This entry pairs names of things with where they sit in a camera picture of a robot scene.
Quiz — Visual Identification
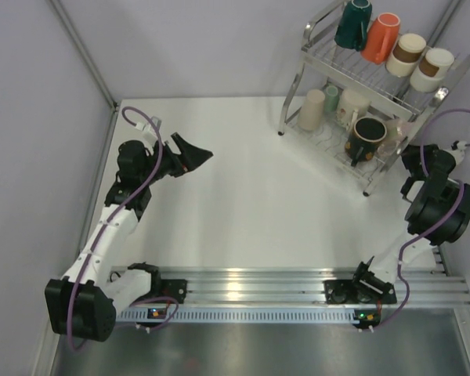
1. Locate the grey slotted cable duct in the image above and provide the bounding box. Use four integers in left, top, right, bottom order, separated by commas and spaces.
117, 307, 360, 324

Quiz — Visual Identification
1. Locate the steel lined paper cup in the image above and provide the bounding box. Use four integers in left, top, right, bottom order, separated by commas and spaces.
410, 48, 455, 93

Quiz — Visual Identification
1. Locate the light teal mug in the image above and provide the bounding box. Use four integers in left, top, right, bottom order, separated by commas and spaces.
324, 85, 340, 114

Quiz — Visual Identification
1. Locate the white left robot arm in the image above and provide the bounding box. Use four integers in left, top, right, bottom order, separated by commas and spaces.
45, 133, 213, 342

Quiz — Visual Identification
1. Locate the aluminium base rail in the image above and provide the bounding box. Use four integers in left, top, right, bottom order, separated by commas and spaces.
161, 267, 470, 309

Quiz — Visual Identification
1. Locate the green interior floral mug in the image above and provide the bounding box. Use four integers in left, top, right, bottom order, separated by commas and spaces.
336, 89, 371, 130

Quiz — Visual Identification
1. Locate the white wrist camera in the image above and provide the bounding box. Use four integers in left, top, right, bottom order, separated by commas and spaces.
449, 141, 468, 165
135, 117, 161, 145

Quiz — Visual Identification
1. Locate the small brown white cup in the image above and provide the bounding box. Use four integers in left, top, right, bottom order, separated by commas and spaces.
385, 33, 426, 78

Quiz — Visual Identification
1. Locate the orange mug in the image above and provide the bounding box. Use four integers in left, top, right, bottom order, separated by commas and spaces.
361, 13, 401, 65

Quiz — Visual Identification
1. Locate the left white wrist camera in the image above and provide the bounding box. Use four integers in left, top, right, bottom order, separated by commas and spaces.
135, 117, 161, 145

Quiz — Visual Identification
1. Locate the beige tumbler cup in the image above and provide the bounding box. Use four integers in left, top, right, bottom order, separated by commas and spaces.
297, 89, 325, 132

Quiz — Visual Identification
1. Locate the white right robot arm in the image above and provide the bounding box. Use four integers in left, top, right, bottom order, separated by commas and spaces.
324, 141, 470, 305

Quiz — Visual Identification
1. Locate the stainless steel dish rack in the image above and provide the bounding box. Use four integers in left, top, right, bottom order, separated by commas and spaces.
278, 1, 470, 197

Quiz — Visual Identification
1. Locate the dark teal mug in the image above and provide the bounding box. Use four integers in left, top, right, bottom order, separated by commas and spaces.
334, 0, 372, 52

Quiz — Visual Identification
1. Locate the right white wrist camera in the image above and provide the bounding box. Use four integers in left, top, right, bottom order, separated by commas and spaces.
449, 141, 468, 165

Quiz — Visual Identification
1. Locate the pink purple mug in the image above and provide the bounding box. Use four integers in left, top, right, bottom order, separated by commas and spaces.
377, 118, 414, 158

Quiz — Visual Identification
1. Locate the red skull mug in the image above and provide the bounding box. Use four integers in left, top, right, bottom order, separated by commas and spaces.
344, 117, 388, 168

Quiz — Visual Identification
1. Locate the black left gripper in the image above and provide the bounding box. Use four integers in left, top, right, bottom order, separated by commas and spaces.
139, 133, 212, 186

